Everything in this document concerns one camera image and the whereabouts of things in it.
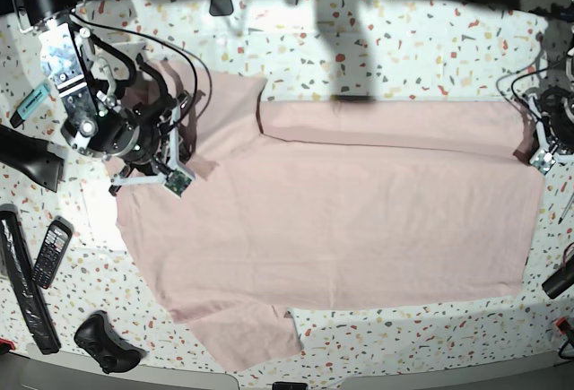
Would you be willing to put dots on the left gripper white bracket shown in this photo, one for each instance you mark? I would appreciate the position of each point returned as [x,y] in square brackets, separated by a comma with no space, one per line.
[553,112]

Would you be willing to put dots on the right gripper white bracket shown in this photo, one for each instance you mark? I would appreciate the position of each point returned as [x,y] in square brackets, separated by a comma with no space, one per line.
[157,152]

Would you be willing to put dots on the pink T-shirt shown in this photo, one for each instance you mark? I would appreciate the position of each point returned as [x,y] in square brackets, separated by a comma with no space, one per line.
[332,205]

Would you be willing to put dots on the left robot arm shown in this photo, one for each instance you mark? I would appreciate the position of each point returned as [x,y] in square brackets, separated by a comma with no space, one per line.
[553,128]

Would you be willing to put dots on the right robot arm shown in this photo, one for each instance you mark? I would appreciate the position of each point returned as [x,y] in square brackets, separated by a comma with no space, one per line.
[116,106]

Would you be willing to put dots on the grey pen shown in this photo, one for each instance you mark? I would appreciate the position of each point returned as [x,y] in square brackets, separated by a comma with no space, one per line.
[566,208]

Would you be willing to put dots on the black remote control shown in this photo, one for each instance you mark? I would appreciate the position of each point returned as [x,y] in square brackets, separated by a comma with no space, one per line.
[52,251]

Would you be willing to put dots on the black stapler tool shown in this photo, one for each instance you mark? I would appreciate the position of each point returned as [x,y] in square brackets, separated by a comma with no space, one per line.
[31,157]

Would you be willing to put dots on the teal highlighter marker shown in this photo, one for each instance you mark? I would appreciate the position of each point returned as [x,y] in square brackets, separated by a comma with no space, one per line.
[29,105]

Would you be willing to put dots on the small red black clip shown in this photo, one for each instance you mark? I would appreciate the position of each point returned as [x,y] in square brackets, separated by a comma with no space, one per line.
[563,325]

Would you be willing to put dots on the black game controller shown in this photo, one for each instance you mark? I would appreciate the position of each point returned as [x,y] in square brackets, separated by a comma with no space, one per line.
[97,337]

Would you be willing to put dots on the long black bar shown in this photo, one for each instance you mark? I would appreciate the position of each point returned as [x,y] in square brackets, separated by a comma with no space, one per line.
[19,272]

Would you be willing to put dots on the black cylinder with wires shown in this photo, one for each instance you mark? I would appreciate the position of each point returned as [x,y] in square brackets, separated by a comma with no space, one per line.
[562,278]

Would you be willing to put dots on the black camera stand base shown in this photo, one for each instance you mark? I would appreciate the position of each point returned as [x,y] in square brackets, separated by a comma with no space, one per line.
[221,8]

